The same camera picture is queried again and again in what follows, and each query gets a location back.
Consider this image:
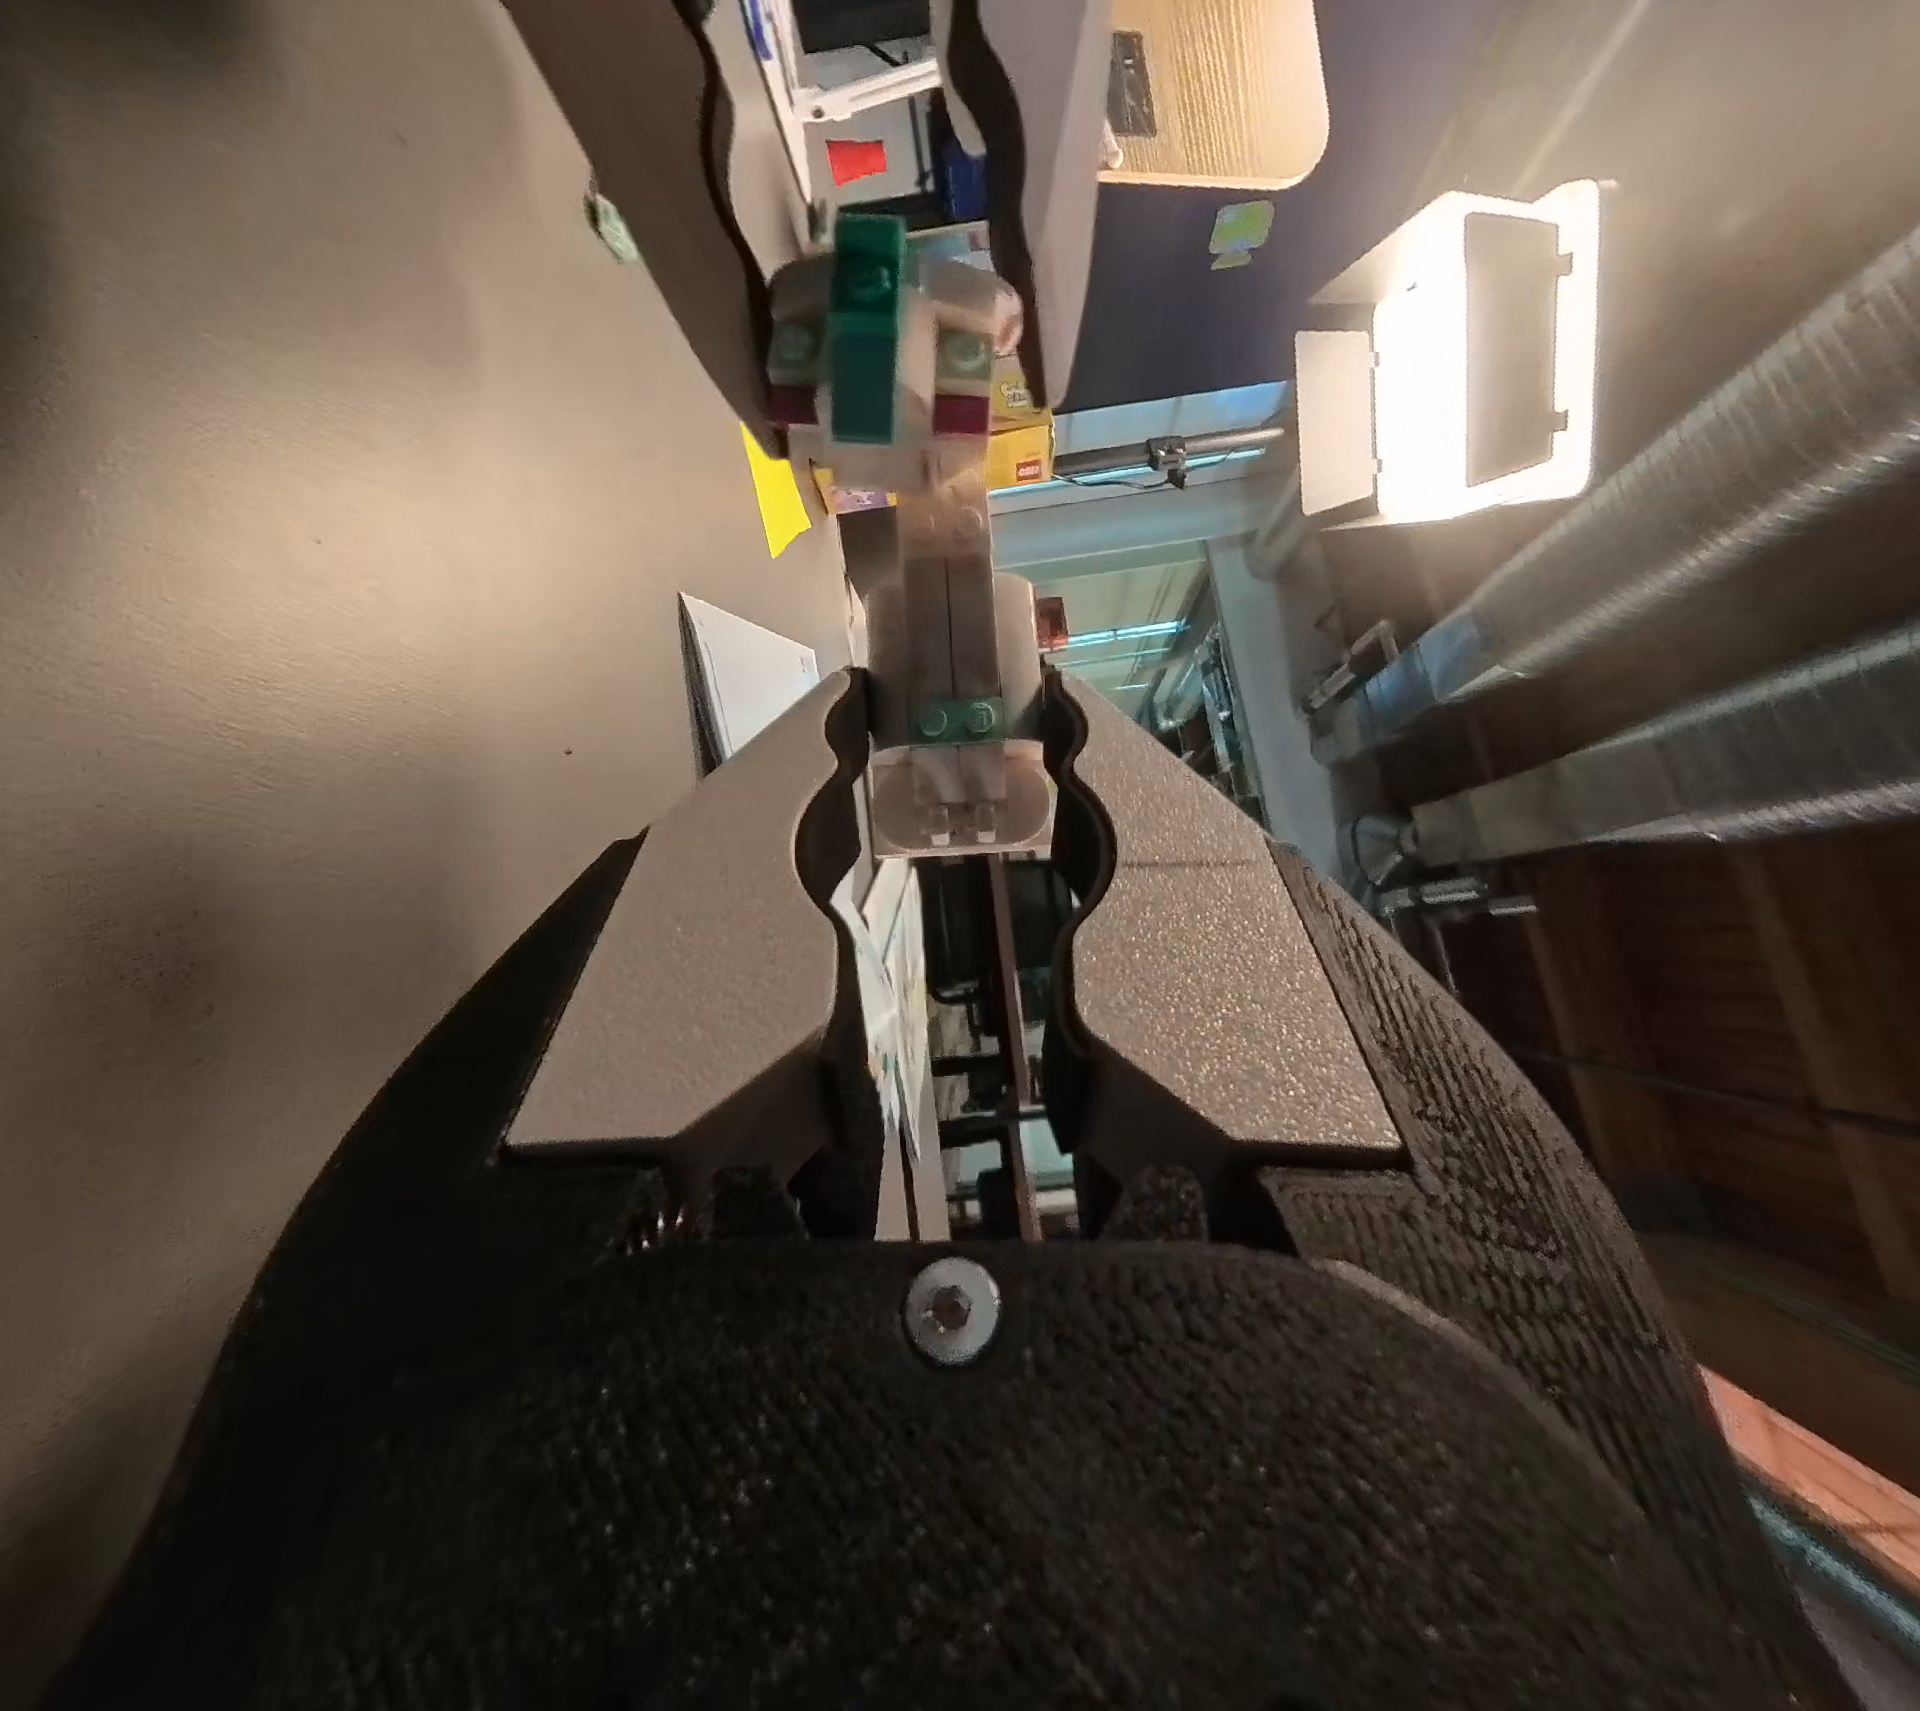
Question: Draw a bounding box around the yellow paper sheet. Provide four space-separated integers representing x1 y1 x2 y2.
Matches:
739 422 814 562

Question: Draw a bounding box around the metal ceiling duct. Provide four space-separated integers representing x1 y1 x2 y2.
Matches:
1410 631 1920 861
1410 242 1920 693

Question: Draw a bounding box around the square ceiling light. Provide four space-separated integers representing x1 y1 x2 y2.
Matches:
1293 178 1605 532

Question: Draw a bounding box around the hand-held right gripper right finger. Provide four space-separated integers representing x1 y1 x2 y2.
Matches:
1042 667 1409 1175

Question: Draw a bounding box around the white and green lego model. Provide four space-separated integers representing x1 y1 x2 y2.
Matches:
763 212 1052 861

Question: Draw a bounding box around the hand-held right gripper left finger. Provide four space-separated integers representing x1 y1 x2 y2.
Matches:
507 667 885 1169

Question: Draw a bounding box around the metal pipe bracket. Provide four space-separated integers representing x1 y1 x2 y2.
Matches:
1347 811 1537 939

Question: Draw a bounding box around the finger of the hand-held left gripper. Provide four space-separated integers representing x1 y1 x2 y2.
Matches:
896 0 1139 412
386 0 798 464

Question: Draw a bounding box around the yellow lego box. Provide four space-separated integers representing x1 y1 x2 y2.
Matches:
983 358 1057 492

